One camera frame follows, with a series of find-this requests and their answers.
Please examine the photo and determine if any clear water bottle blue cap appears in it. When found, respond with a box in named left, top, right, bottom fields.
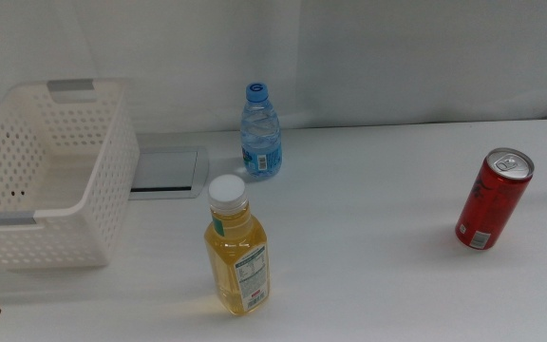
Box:
left=239, top=82, right=283, bottom=180

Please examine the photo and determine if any yellow tea bottle white cap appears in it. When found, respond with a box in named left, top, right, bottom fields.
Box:
left=203, top=173, right=271, bottom=316

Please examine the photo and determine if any white perforated plastic basket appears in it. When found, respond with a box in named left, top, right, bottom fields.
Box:
left=0, top=78, right=141, bottom=272

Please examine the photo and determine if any red drink can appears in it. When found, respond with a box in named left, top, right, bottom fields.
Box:
left=454, top=146, right=536, bottom=252

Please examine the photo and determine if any white cloth backdrop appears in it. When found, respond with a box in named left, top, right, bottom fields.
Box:
left=0, top=0, right=547, bottom=139

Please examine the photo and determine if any silver table cable hatch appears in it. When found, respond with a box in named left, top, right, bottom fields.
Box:
left=128, top=145, right=210, bottom=200

